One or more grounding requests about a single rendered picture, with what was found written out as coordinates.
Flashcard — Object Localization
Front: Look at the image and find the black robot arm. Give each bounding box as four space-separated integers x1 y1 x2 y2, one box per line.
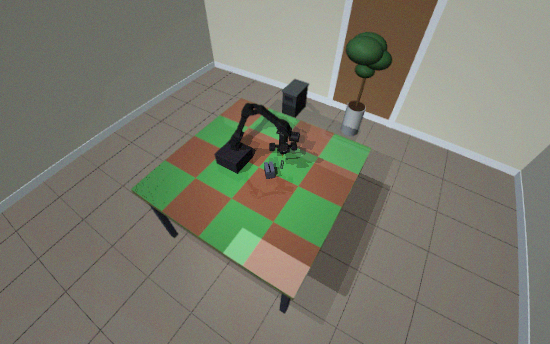
229 103 300 154

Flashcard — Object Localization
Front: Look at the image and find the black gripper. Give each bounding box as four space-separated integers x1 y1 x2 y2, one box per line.
269 140 297 151

